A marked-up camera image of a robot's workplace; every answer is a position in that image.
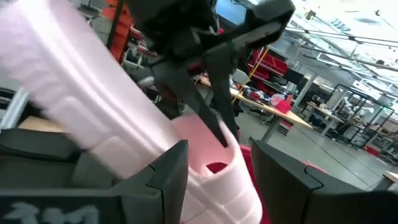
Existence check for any clear plastic bag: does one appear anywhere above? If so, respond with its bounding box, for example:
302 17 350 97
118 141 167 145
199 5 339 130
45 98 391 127
269 93 285 106

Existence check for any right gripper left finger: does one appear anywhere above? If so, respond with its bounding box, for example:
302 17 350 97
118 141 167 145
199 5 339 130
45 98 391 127
111 139 190 224

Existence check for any large red plastic bin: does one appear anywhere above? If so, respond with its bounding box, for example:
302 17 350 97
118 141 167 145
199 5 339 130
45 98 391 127
206 144 327 224

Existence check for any silver frame post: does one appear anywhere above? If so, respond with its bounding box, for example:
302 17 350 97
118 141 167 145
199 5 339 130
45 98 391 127
0 86 30 130

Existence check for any wooden work table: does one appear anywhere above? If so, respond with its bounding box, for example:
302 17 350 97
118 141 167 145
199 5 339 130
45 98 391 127
198 76 314 143
306 101 346 125

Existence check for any black vertical frame post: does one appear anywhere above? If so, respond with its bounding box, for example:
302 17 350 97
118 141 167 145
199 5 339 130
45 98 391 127
105 0 126 50

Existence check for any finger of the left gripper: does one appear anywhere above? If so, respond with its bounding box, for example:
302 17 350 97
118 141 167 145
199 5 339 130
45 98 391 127
203 45 241 141
150 60 229 148

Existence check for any rack with red bins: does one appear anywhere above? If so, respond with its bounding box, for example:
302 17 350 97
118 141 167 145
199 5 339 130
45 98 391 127
247 48 289 93

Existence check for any black computer monitor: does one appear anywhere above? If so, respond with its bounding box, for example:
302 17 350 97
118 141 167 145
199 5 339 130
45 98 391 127
282 68 305 85

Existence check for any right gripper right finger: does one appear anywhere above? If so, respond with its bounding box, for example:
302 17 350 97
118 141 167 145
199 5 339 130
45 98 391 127
251 139 361 224

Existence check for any black robot cell frame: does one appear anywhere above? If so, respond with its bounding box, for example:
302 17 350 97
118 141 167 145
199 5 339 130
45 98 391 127
325 83 396 147

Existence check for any small red container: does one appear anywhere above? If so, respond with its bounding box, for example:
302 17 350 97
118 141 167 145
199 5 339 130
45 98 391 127
274 99 292 114

